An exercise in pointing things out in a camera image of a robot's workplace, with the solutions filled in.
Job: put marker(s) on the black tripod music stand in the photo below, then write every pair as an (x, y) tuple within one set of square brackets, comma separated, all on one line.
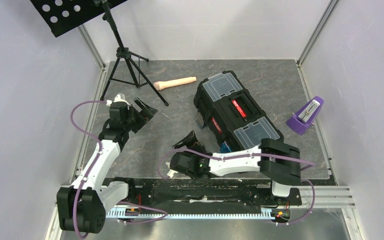
[(63, 16)]

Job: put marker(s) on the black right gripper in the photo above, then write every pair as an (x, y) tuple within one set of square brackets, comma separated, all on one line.
[(188, 150)]

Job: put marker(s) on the purple plastic scraper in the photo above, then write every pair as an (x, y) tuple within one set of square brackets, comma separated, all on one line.
[(305, 116)]

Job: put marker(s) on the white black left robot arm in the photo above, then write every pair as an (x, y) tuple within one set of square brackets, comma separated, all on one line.
[(83, 204)]

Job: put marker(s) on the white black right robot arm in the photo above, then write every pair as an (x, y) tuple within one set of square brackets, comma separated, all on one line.
[(273, 158)]

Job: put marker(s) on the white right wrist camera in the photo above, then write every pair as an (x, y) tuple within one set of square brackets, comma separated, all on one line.
[(171, 173)]

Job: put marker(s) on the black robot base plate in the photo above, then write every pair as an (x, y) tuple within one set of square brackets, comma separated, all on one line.
[(211, 196)]

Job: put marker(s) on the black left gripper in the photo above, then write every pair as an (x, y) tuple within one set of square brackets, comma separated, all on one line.
[(144, 116)]

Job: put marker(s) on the black plastic toolbox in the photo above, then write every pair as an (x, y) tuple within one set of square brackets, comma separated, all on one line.
[(226, 106)]

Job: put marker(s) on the beige wooden handle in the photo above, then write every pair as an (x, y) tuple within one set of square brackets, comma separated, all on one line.
[(161, 85)]

